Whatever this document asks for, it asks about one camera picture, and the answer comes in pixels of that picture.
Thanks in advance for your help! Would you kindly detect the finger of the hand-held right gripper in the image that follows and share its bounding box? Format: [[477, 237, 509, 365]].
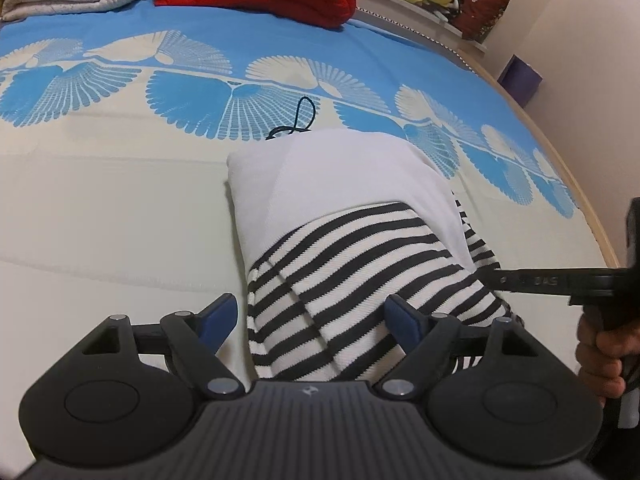
[[482, 266, 617, 297]]

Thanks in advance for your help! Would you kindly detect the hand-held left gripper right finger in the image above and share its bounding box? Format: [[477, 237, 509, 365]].
[[375, 294, 526, 401]]

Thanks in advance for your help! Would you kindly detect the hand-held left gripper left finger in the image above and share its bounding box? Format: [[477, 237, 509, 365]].
[[82, 292, 247, 401]]

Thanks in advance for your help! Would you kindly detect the black white striped small garment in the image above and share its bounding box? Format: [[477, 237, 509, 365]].
[[226, 127, 521, 383]]

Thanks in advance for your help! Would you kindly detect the person's right hand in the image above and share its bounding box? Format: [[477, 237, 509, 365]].
[[575, 304, 640, 401]]

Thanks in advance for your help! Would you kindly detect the blue white printed bedsheet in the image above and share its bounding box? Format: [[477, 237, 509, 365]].
[[0, 0, 608, 461]]

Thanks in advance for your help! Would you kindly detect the purple box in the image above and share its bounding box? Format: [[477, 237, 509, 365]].
[[497, 55, 543, 108]]

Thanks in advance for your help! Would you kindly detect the dark red cushion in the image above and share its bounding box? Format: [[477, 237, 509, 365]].
[[457, 0, 512, 41]]

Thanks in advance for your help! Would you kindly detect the wooden bed frame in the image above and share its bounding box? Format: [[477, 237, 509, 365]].
[[350, 19, 622, 270]]

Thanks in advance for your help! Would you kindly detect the black cord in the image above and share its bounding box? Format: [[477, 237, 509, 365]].
[[267, 96, 317, 140]]

